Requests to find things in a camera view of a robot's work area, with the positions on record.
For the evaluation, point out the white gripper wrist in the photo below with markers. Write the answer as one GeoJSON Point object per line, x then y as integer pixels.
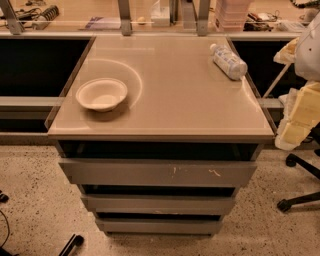
{"type": "Point", "coordinates": [309, 56]}

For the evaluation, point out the drawer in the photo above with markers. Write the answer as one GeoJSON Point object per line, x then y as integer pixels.
{"type": "Point", "coordinates": [158, 226]}
{"type": "Point", "coordinates": [175, 173]}
{"type": "Point", "coordinates": [158, 204]}

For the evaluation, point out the middle drawer front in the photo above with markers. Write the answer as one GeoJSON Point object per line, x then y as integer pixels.
{"type": "Point", "coordinates": [158, 204]}

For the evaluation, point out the top drawer front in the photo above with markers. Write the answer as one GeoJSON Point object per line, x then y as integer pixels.
{"type": "Point", "coordinates": [175, 173]}

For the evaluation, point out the white cane stick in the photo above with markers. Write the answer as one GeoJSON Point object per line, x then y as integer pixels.
{"type": "Point", "coordinates": [276, 80]}

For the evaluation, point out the clear plastic water bottle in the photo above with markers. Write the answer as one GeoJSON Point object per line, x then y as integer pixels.
{"type": "Point", "coordinates": [230, 63]}

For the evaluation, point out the pink plastic container stack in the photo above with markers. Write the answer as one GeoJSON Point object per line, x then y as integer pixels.
{"type": "Point", "coordinates": [231, 15]}

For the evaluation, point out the white paper bowl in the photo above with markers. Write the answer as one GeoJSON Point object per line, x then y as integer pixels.
{"type": "Point", "coordinates": [102, 94]}

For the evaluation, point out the purple booklet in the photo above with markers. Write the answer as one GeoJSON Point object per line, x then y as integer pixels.
{"type": "Point", "coordinates": [103, 23]}

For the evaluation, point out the black coiled device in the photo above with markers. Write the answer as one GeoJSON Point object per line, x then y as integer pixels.
{"type": "Point", "coordinates": [45, 18]}

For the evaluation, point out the black chair leg bottom left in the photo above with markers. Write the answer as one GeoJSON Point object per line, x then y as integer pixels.
{"type": "Point", "coordinates": [74, 241]}

